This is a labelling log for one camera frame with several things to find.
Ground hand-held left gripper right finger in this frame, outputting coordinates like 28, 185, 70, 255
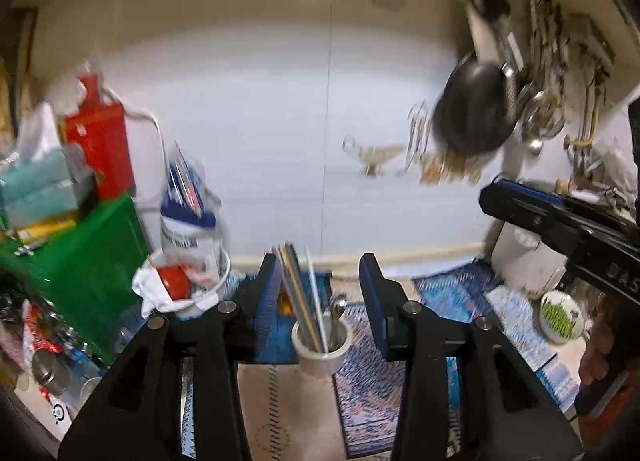
360, 253, 584, 461

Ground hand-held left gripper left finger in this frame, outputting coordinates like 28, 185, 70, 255
57, 254, 282, 461

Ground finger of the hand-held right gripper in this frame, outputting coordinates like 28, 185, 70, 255
479, 180, 627, 263

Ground dark grey chopstick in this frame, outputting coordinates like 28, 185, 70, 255
272, 244, 316, 349

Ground brown chopstick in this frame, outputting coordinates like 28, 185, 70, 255
280, 242, 321, 353

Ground metal spoon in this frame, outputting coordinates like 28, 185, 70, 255
327, 292, 348, 342

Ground yellow wooden chopstick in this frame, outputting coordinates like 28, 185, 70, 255
287, 261, 323, 354

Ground white chopstick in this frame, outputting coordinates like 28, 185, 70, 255
306, 247, 331, 354

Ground beige cup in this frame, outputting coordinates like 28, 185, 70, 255
291, 313, 352, 378

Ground hanging metal kitchen utensils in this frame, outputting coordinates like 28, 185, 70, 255
520, 0, 618, 177

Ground person's right hand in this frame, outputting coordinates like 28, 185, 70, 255
579, 291, 632, 388

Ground white bowl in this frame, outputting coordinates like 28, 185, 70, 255
145, 246, 232, 319

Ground green patterned plate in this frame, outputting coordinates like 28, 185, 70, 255
539, 290, 586, 345

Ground patterned patchwork table cloth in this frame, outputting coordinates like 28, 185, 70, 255
180, 261, 581, 461

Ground red tomato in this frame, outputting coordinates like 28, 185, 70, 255
159, 265, 191, 301

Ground black frying pan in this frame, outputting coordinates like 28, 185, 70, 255
432, 0, 523, 157

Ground white blue flour bag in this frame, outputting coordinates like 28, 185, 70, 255
160, 141, 223, 287

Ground white crumpled wrap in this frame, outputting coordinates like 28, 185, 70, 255
132, 256, 166, 318

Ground green plastic board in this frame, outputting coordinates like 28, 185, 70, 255
0, 194, 153, 367

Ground clear glass cup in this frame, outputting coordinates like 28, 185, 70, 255
80, 376, 104, 408

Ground red carton box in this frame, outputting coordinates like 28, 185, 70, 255
62, 101, 136, 202

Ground red white snack packet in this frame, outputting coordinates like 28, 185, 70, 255
22, 306, 66, 358

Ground steel cup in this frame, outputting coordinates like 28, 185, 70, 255
30, 348, 69, 398

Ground yellow box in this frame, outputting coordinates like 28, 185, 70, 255
15, 218, 77, 243

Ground red labelled plastic bottle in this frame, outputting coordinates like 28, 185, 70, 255
75, 64, 103, 109

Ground white cord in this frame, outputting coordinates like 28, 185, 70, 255
102, 86, 168, 152

